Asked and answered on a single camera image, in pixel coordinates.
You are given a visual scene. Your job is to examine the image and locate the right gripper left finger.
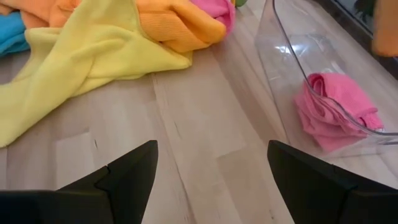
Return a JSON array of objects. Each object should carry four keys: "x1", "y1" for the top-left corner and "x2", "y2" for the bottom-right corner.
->
[{"x1": 58, "y1": 139, "x2": 159, "y2": 224}]

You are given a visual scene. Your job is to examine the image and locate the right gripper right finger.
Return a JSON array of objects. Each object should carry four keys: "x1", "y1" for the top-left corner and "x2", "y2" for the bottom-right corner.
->
[{"x1": 267, "y1": 139, "x2": 356, "y2": 224}]

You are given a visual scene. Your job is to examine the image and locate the pink microfiber towel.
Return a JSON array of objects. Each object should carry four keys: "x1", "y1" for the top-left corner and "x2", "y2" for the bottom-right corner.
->
[
  {"x1": 189, "y1": 0, "x2": 236, "y2": 34},
  {"x1": 294, "y1": 73, "x2": 385, "y2": 153}
]

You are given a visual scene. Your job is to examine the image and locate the yellow microfiber towel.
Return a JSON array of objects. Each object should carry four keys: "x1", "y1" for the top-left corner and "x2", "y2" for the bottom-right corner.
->
[{"x1": 0, "y1": 0, "x2": 193, "y2": 149}]

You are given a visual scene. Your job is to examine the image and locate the blue microfiber towel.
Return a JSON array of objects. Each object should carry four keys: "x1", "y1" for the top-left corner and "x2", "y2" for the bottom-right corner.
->
[{"x1": 0, "y1": 11, "x2": 30, "y2": 57}]

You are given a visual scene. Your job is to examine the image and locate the clear plastic bin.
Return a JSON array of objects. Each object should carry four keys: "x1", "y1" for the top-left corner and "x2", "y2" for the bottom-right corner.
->
[{"x1": 254, "y1": 0, "x2": 398, "y2": 160}]

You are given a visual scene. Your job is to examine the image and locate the black aluminium table frame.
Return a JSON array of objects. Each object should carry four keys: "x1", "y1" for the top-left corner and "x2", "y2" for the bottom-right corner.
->
[{"x1": 313, "y1": 0, "x2": 398, "y2": 79}]

